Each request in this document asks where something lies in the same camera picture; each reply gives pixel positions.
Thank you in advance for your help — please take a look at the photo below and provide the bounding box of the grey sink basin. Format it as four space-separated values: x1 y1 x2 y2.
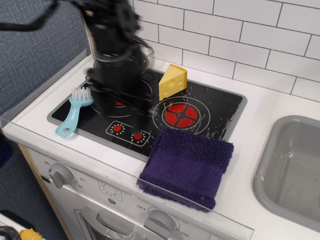
253 115 320 232

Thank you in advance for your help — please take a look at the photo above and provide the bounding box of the white toy oven front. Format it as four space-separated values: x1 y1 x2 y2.
29 150 253 240

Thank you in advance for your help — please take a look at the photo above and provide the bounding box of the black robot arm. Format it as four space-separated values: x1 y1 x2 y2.
70 0 151 112

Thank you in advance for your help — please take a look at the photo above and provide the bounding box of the right red stove button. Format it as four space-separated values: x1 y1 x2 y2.
133 132 143 141

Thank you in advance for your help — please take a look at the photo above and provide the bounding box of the light blue dish brush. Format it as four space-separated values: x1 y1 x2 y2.
55 86 94 136

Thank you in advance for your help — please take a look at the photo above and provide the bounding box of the stainless steel bowl pot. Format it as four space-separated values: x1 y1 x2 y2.
85 48 150 83

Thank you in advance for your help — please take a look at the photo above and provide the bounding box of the purple folded towel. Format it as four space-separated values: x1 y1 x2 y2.
137 128 234 212

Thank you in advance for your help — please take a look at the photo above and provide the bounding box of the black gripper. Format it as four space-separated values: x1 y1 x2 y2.
87 57 152 110

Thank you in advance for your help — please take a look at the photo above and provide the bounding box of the left red stove button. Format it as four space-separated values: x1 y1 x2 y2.
112 124 122 133

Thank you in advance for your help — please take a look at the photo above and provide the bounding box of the right grey oven knob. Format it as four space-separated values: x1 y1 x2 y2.
143 210 176 240

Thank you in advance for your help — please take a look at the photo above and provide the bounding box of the yellow cheese wedge toy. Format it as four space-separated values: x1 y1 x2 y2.
158 64 188 101

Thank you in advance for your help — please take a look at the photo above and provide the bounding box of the yellow black object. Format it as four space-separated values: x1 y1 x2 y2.
0 224 43 240

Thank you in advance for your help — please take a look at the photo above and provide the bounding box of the black toy stovetop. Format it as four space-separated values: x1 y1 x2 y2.
47 68 248 162

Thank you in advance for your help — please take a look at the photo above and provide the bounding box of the grey oven knob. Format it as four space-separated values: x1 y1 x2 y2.
49 163 74 189
143 210 176 240

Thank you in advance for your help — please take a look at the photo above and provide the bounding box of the red stove button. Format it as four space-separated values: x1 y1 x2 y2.
133 132 143 141
112 124 122 133

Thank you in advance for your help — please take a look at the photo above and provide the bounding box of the left grey oven knob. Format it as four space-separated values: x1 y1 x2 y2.
49 163 74 189

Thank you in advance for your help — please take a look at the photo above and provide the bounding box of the black braided cable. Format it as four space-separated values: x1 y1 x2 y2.
0 0 61 32

